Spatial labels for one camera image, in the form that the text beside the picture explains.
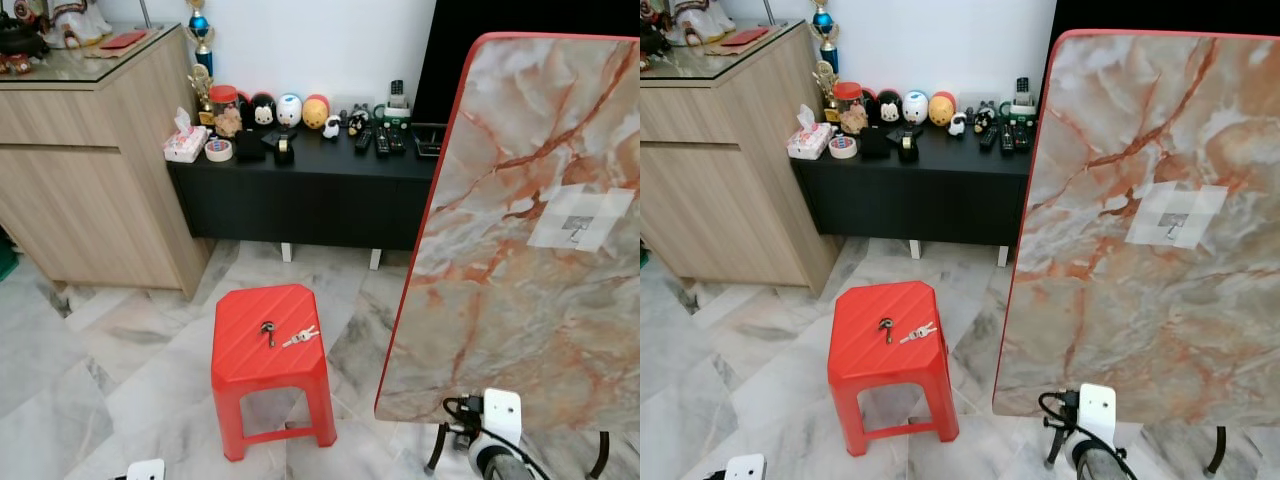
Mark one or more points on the black remote control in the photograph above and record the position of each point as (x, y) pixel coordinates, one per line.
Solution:
(398, 139)
(1021, 137)
(383, 141)
(1007, 138)
(988, 137)
(363, 139)

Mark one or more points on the orange bear plush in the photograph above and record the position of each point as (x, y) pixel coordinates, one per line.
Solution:
(942, 110)
(316, 113)

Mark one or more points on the grey metal hook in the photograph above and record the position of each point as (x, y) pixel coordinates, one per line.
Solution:
(575, 226)
(1174, 224)

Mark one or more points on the red envelope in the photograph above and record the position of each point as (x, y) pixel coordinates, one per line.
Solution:
(124, 40)
(746, 36)

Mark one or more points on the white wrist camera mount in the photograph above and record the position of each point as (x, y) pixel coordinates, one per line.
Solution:
(146, 470)
(502, 415)
(1097, 412)
(746, 467)

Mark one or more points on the marble folding table red rim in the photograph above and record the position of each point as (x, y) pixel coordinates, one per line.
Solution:
(1130, 320)
(520, 320)

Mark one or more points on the flat wooden tray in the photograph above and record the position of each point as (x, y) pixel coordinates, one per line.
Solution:
(722, 49)
(100, 52)

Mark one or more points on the black low console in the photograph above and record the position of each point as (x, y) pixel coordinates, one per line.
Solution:
(920, 200)
(300, 200)

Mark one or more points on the small white black figure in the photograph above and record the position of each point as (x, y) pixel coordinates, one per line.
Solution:
(957, 125)
(332, 128)

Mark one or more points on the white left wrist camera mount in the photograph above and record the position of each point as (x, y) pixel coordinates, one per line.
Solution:
(146, 470)
(746, 467)

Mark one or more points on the light wooden cabinet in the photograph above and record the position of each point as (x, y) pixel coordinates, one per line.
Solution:
(720, 190)
(90, 190)

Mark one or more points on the white adhesive patch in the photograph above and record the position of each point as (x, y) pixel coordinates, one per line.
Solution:
(600, 205)
(1205, 205)

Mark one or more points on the small gold trophy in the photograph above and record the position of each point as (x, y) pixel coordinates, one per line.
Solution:
(826, 92)
(203, 95)

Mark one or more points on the black tray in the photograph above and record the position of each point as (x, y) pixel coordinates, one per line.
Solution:
(428, 142)

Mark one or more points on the black teapot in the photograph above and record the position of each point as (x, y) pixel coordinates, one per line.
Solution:
(652, 35)
(20, 40)

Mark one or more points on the white robed figurine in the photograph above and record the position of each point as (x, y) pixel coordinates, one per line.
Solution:
(75, 20)
(700, 18)

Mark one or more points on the thin metal pole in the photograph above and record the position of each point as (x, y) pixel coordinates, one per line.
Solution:
(768, 10)
(144, 12)

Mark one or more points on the white tape roll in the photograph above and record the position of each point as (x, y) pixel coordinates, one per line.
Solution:
(843, 148)
(219, 151)

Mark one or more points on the white round plush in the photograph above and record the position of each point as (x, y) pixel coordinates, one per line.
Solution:
(290, 111)
(916, 108)

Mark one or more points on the black tape dispenser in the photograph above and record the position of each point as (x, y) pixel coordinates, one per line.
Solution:
(284, 152)
(908, 149)

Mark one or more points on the white pink tissue box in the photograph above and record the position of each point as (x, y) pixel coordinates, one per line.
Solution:
(185, 145)
(808, 143)

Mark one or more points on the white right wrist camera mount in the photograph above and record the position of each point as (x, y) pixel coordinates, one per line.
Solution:
(1097, 412)
(502, 415)

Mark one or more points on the black pouch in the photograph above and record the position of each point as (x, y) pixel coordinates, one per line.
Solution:
(876, 145)
(250, 147)

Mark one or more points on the clear jar red lid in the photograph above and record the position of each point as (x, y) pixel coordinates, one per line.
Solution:
(224, 110)
(850, 108)

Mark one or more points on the black mouse plush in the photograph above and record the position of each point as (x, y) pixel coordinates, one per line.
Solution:
(889, 109)
(263, 112)

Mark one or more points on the tall blue gold trophy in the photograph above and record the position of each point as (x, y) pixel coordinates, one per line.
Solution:
(823, 25)
(200, 30)

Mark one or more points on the red plastic stool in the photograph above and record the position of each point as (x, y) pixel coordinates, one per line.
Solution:
(880, 365)
(260, 365)

